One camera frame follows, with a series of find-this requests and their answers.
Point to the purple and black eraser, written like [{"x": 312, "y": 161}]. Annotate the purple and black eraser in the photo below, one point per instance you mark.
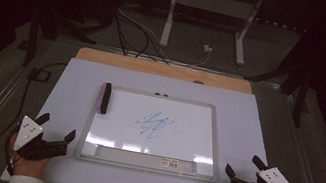
[{"x": 104, "y": 98}]

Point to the power strip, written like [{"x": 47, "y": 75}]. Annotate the power strip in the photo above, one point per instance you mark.
[{"x": 279, "y": 24}]

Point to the white sheet table cover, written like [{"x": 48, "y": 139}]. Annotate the white sheet table cover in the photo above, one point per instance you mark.
[{"x": 239, "y": 125}]

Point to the white whiteboard with grey frame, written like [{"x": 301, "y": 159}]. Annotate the white whiteboard with grey frame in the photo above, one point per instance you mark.
[{"x": 157, "y": 131}]

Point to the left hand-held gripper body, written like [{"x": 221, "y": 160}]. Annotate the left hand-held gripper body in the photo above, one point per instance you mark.
[{"x": 39, "y": 147}]

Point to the person's left hand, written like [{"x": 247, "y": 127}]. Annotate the person's left hand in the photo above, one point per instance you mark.
[{"x": 29, "y": 168}]

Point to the black tripod stand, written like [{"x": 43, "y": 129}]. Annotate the black tripod stand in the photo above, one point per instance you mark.
[
  {"x": 33, "y": 34},
  {"x": 302, "y": 92}
]

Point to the white metal stand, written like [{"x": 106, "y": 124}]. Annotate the white metal stand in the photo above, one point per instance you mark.
[{"x": 170, "y": 11}]

